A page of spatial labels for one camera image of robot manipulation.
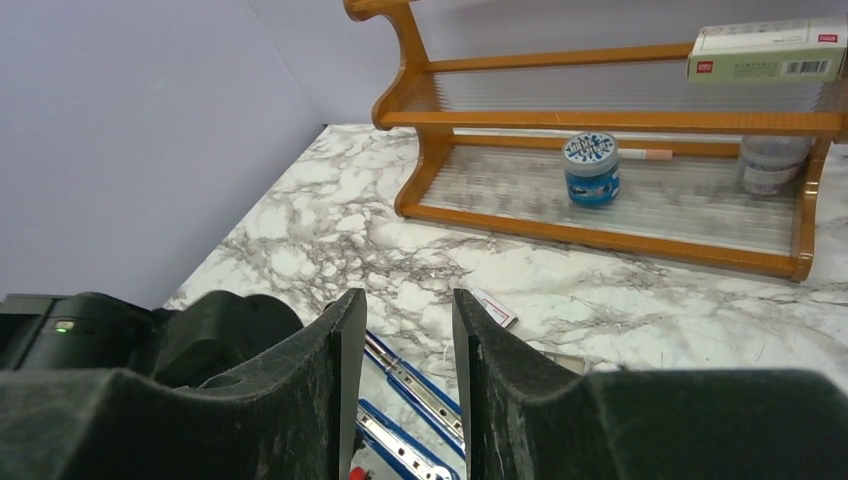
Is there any pink white pen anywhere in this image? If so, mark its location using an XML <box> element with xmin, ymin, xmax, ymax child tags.
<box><xmin>619</xmin><ymin>148</ymin><xmax>673</xmax><ymax>161</ymax></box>

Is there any blue white cup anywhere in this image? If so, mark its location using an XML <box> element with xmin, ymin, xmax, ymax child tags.
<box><xmin>562</xmin><ymin>132</ymin><xmax>620</xmax><ymax>207</ymax></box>

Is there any white green carton box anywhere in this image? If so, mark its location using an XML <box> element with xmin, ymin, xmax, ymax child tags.
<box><xmin>686</xmin><ymin>15</ymin><xmax>847</xmax><ymax>84</ymax></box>

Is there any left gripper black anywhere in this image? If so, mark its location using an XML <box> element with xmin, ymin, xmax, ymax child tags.
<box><xmin>1</xmin><ymin>290</ymin><xmax>304</xmax><ymax>388</ymax></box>

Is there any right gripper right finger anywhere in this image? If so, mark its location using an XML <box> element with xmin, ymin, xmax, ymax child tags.
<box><xmin>452</xmin><ymin>289</ymin><xmax>847</xmax><ymax>479</ymax></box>

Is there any grey staples tray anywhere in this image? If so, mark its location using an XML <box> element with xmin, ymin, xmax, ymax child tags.
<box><xmin>541</xmin><ymin>351</ymin><xmax>592</xmax><ymax>375</ymax></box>

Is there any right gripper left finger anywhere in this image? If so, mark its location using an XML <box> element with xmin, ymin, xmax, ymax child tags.
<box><xmin>1</xmin><ymin>288</ymin><xmax>367</xmax><ymax>479</ymax></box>

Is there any blue stapler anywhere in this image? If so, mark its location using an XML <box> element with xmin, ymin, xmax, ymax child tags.
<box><xmin>354</xmin><ymin>329</ymin><xmax>466</xmax><ymax>480</ymax></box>

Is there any white small jar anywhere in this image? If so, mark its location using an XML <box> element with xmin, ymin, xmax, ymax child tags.
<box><xmin>738</xmin><ymin>135</ymin><xmax>812</xmax><ymax>195</ymax></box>

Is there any orange wooden shelf rack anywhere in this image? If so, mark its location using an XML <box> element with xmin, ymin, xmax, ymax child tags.
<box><xmin>345</xmin><ymin>1</ymin><xmax>847</xmax><ymax>282</ymax></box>

